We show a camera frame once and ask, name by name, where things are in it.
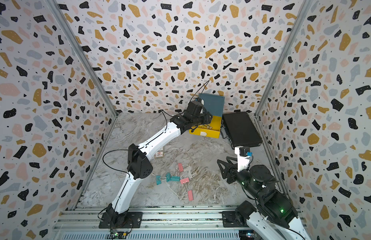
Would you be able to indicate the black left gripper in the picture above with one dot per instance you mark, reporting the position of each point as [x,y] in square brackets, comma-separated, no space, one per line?
[207,118]

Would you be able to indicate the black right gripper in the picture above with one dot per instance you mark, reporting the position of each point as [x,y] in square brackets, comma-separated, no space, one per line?
[231,171]

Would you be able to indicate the yellow drawer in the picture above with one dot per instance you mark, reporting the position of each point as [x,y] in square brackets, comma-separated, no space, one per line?
[211,130]

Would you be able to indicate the teal binder clip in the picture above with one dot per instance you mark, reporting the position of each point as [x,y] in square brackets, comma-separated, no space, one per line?
[159,179]
[168,177]
[175,179]

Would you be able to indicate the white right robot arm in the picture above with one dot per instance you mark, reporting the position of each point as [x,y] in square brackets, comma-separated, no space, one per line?
[267,211]

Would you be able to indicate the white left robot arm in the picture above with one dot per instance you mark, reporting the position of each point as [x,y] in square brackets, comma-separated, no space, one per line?
[139,156]

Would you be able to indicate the teal drawer cabinet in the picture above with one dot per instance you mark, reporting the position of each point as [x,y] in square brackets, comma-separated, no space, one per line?
[214,104]

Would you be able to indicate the pink binder clip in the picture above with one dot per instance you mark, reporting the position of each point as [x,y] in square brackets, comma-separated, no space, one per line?
[181,167]
[188,195]
[184,181]

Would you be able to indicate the black flat case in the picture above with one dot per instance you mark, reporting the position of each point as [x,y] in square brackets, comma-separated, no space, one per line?
[240,130]

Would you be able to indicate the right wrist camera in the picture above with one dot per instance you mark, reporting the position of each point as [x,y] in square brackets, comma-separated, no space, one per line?
[245,152]

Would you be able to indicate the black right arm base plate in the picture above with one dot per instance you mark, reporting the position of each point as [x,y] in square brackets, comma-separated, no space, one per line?
[233,219]

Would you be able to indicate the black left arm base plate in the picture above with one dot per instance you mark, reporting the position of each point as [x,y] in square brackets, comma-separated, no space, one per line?
[111,219]

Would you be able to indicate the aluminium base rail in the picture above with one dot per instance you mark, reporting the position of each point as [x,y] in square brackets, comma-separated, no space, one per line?
[158,223]

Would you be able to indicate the aluminium corner post right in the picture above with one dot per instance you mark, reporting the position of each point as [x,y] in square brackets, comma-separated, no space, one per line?
[283,56]

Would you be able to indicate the aluminium corner post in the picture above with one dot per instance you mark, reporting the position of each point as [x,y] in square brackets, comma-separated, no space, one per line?
[59,16]
[283,56]

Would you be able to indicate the aluminium corner post left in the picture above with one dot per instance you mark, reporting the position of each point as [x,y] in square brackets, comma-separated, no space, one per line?
[59,16]

